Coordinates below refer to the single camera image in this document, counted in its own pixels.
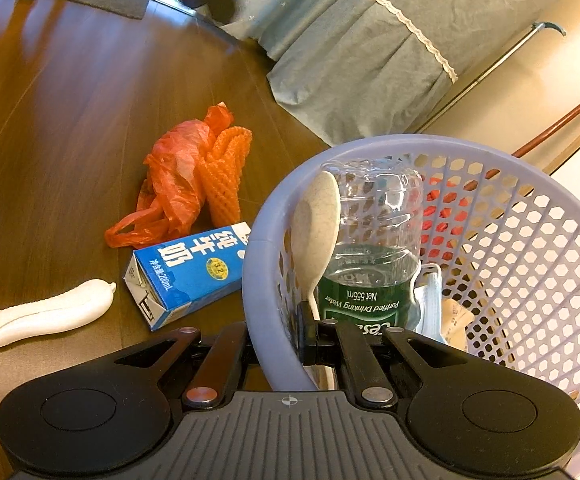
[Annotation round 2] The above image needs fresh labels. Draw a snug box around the white brush handle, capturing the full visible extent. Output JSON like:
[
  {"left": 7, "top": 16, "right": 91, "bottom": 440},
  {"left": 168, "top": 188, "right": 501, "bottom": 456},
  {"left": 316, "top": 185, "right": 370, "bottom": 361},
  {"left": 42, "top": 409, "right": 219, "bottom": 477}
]
[{"left": 0, "top": 278, "right": 116, "bottom": 348}]

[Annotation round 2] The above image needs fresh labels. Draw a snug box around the clear plastic water bottle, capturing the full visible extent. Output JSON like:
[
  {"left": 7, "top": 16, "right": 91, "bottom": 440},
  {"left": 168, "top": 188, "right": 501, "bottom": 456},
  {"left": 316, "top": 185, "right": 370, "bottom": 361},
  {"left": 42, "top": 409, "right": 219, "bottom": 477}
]
[{"left": 317, "top": 156, "right": 423, "bottom": 336}]

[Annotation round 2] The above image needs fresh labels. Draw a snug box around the orange foam fruit net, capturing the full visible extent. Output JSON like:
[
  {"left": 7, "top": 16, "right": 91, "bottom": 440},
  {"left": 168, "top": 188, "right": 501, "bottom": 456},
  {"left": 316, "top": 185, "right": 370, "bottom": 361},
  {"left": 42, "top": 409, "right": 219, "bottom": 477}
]
[{"left": 199, "top": 127, "right": 252, "bottom": 228}]

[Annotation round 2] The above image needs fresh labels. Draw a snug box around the lavender plastic mesh basket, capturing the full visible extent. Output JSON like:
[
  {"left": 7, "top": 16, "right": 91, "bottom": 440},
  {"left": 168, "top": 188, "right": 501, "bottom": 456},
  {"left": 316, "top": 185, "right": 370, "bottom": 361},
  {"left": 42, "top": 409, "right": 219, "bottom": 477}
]
[{"left": 242, "top": 134, "right": 580, "bottom": 475}]

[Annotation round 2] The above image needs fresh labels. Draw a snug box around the blue milk carton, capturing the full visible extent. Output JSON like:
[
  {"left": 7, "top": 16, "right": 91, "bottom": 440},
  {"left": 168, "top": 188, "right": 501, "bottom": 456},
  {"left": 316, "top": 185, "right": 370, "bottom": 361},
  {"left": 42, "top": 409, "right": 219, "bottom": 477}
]
[{"left": 124, "top": 222, "right": 251, "bottom": 330}]

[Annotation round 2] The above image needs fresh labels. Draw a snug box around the red broom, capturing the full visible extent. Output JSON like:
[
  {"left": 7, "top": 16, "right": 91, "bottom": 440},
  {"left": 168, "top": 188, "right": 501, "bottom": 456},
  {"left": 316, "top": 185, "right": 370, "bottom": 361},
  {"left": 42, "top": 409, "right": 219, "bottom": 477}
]
[{"left": 419, "top": 78, "right": 580, "bottom": 271}]

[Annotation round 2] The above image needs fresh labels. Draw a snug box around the blue surgical face mask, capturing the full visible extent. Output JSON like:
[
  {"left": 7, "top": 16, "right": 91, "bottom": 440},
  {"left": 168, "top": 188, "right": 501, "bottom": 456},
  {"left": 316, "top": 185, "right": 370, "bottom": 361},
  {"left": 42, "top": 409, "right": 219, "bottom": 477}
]
[{"left": 413, "top": 263, "right": 445, "bottom": 344}]

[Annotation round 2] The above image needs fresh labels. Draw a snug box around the metal dustpan handle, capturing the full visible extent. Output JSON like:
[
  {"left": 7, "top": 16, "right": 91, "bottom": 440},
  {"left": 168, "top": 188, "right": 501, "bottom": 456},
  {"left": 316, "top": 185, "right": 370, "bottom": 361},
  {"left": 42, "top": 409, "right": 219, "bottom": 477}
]
[{"left": 418, "top": 21, "right": 568, "bottom": 132}]

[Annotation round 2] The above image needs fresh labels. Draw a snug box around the orange plastic bag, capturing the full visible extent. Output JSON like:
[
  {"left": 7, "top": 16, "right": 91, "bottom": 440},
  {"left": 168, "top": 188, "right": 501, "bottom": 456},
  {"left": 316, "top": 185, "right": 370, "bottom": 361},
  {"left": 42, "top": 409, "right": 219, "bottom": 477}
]
[{"left": 104, "top": 102, "right": 233, "bottom": 248}]

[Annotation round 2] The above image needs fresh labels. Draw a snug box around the beige plastic spoon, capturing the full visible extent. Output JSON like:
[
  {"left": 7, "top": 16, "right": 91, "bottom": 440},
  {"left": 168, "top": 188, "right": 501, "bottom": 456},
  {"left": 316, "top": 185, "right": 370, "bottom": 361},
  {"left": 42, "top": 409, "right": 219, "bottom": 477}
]
[{"left": 291, "top": 171, "right": 341, "bottom": 321}]

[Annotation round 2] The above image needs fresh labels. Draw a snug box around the brown paper wrapper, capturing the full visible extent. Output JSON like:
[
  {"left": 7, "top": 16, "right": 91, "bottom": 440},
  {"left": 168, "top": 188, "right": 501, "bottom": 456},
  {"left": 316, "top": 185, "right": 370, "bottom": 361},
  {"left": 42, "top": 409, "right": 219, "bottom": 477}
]
[{"left": 441, "top": 298, "right": 474, "bottom": 351}]

